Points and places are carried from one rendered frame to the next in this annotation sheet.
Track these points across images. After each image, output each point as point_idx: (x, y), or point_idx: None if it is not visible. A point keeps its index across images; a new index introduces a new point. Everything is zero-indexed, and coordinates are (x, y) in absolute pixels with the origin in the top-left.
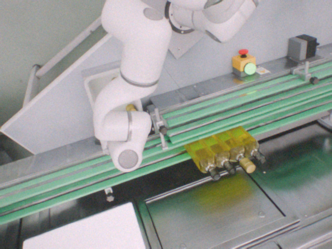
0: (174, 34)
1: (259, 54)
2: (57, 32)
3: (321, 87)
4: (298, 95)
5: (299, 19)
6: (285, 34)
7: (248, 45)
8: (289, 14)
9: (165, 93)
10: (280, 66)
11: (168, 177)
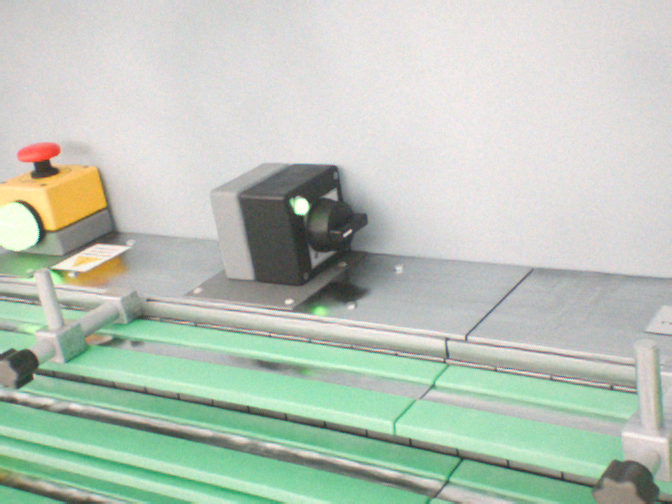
0: None
1: (159, 194)
2: None
3: (202, 445)
4: (94, 423)
5: (304, 86)
6: (249, 138)
7: (105, 140)
8: (244, 44)
9: None
10: (153, 269)
11: None
